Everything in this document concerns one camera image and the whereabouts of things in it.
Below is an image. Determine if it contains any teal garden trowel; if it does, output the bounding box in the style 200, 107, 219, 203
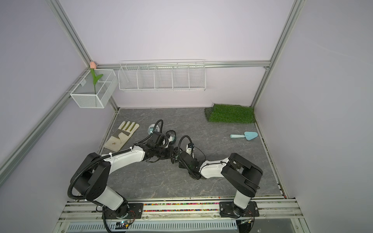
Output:
230, 132, 258, 141

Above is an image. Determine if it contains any white mesh box basket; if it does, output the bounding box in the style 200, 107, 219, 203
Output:
70, 69, 119, 109

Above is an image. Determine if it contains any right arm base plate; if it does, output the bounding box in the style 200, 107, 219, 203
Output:
219, 201, 259, 218

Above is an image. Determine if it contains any clear round pouch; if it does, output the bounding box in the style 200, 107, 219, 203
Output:
148, 124, 156, 135

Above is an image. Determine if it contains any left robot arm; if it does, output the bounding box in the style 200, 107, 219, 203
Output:
67, 119, 176, 212

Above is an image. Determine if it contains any white wire shelf basket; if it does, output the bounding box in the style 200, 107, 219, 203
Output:
118, 59, 207, 91

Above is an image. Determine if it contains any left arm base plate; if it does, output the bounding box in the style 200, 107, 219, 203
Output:
103, 203, 144, 219

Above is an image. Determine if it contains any beige work glove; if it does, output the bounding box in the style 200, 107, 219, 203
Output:
104, 121, 139, 152

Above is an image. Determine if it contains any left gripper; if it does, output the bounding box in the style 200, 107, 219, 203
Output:
154, 146, 178, 159

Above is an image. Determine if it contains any green artificial grass mat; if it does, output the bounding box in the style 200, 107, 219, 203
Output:
204, 104, 256, 124

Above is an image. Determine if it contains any artificial pink tulip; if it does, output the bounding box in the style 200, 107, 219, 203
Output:
90, 61, 103, 94

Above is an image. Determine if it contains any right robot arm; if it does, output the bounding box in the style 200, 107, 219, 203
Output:
177, 136, 263, 210

